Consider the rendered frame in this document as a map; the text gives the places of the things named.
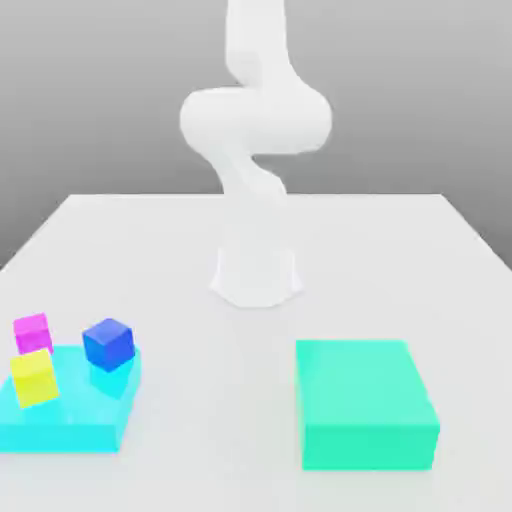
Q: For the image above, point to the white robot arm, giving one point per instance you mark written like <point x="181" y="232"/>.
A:
<point x="256" y="120"/>

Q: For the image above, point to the small blue cube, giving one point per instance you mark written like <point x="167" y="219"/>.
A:
<point x="108" y="344"/>

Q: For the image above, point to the small cyan cube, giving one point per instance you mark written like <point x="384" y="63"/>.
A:
<point x="110" y="382"/>

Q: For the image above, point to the small magenta cube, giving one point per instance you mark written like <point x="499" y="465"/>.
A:
<point x="32" y="334"/>

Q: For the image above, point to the small yellow cube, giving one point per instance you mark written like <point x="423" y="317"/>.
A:
<point x="34" y="378"/>

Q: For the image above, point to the large green box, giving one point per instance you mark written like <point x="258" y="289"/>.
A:
<point x="360" y="400"/>

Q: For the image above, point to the large cyan box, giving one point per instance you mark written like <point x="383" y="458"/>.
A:
<point x="68" y="424"/>

